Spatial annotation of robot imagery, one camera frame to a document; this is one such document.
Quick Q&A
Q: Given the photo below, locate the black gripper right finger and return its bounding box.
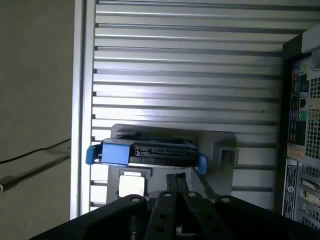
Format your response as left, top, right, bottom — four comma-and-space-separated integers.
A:
176, 173, 320, 240

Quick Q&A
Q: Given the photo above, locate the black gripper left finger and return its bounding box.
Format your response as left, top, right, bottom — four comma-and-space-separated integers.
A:
32, 173, 179, 240

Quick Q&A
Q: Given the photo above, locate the hard disk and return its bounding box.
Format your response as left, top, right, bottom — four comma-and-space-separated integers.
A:
85, 133, 209, 175

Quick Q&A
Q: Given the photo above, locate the silver CPU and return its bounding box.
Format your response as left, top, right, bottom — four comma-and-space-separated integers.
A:
118, 171, 149, 199

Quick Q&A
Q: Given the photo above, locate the grey parts rack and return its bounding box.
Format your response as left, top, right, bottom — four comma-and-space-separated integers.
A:
106, 123, 238, 206

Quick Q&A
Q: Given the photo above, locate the black open PC case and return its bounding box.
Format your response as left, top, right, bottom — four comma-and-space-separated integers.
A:
281, 24, 320, 230

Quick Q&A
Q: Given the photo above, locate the grey floor cable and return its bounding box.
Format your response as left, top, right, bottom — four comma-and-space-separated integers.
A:
0, 155, 72, 194

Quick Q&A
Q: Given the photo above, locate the thin black floor cable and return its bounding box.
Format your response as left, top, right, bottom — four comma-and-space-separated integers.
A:
0, 138, 72, 165

